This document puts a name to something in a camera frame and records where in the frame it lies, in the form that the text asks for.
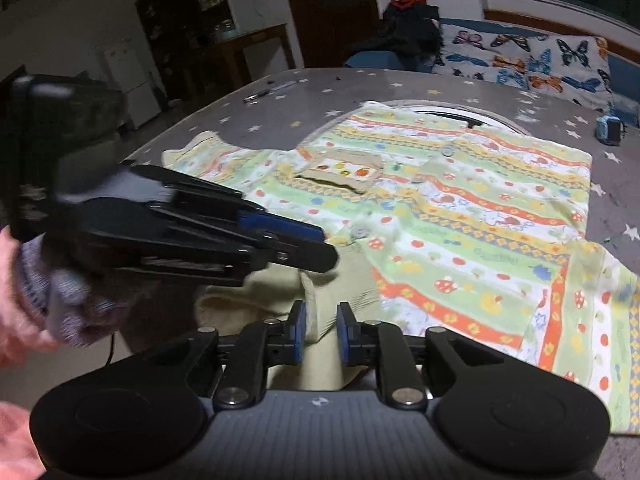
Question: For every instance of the butterfly print pillow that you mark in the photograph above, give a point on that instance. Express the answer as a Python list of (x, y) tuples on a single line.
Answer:
[(520, 57)]

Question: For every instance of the blue upholstered seat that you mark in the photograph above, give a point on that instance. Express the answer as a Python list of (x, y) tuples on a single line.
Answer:
[(380, 60)]

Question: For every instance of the person's pink garment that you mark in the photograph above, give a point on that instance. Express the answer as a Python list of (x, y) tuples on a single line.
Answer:
[(15, 440)]

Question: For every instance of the colourful striped patterned shirt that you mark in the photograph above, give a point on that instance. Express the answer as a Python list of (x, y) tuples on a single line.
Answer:
[(475, 240)]

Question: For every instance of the wooden desk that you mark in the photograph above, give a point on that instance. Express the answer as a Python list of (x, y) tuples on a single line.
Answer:
[(250, 45)]

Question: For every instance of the dark shelf cabinet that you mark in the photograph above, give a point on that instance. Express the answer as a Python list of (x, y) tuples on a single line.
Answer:
[(185, 20)]

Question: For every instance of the dark wooden door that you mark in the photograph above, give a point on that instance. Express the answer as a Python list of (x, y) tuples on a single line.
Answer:
[(327, 10)]

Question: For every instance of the pile of dark clothes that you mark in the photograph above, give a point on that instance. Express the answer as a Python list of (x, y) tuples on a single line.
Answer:
[(407, 30)]

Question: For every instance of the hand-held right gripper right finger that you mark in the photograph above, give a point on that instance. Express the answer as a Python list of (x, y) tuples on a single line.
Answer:
[(343, 334)]

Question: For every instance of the small blue toy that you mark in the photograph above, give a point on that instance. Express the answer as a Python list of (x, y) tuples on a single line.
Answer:
[(610, 130)]

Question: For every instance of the white refrigerator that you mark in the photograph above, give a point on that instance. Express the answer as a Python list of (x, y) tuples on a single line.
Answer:
[(127, 80)]

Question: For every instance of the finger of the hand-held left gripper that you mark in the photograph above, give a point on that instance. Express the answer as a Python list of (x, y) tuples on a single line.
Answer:
[(306, 257), (282, 224)]

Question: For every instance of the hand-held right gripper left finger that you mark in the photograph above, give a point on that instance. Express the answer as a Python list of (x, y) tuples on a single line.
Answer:
[(300, 331)]

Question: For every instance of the small tool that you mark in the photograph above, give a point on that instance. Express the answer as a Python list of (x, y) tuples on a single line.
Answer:
[(270, 91)]

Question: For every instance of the grey star-print bed sheet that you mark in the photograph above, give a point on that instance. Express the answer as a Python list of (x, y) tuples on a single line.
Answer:
[(310, 105)]

